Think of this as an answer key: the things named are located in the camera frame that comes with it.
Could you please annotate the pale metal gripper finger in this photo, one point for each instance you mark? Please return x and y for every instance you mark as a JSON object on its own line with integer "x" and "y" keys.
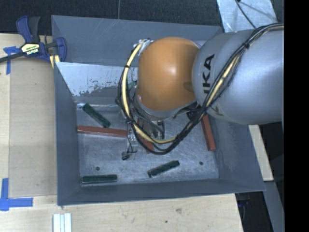
{"x": 132, "y": 144}

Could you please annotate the grey metal bin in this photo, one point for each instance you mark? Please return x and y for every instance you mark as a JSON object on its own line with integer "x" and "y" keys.
{"x": 101, "y": 153}

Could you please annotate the red-brown flat block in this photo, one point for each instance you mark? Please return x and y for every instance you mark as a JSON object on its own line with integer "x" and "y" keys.
{"x": 208, "y": 136}
{"x": 101, "y": 130}

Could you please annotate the dark green flat block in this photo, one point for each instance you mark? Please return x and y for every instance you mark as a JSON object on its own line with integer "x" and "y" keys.
{"x": 163, "y": 168}
{"x": 96, "y": 115}
{"x": 99, "y": 179}

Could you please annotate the pale wood flat board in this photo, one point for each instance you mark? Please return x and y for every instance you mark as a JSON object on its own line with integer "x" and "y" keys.
{"x": 31, "y": 129}

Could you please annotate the black cylinder on white bracket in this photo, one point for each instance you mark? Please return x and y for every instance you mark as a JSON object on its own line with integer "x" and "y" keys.
{"x": 193, "y": 113}

